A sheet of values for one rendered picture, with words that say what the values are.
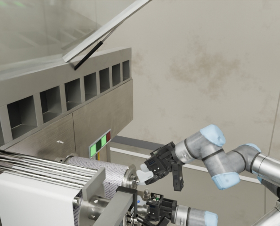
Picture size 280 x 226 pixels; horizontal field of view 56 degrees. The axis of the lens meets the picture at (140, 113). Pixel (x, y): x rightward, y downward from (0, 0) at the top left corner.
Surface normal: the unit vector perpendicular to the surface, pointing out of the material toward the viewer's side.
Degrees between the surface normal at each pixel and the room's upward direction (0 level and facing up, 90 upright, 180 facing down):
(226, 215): 0
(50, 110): 90
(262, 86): 90
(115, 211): 0
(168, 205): 90
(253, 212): 0
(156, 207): 90
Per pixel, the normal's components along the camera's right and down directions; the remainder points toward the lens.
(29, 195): -0.33, 0.32
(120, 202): 0.00, -0.94
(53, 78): 0.94, 0.11
